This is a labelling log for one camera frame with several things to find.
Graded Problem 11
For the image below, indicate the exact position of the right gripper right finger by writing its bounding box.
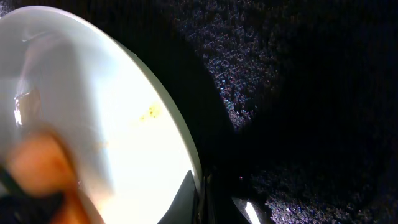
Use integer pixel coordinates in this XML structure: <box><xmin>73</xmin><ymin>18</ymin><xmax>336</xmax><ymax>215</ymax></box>
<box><xmin>232</xmin><ymin>197</ymin><xmax>267</xmax><ymax>224</ymax></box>

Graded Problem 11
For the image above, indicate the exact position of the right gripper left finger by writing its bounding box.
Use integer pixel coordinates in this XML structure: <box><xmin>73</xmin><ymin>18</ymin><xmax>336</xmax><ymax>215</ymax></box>
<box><xmin>158</xmin><ymin>170</ymin><xmax>198</xmax><ymax>224</ymax></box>

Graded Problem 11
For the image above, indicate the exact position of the yellow green scrub sponge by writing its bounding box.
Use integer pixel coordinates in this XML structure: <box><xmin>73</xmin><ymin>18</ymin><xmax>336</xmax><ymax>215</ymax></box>
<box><xmin>1</xmin><ymin>129</ymin><xmax>91</xmax><ymax>224</ymax></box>

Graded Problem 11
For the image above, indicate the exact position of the mint green plate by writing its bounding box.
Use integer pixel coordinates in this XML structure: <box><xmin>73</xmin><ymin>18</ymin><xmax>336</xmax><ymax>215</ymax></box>
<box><xmin>1</xmin><ymin>6</ymin><xmax>203</xmax><ymax>223</ymax></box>

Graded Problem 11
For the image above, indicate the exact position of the black round tray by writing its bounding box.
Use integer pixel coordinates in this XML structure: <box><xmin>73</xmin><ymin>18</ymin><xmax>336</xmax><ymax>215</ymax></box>
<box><xmin>1</xmin><ymin>1</ymin><xmax>397</xmax><ymax>223</ymax></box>

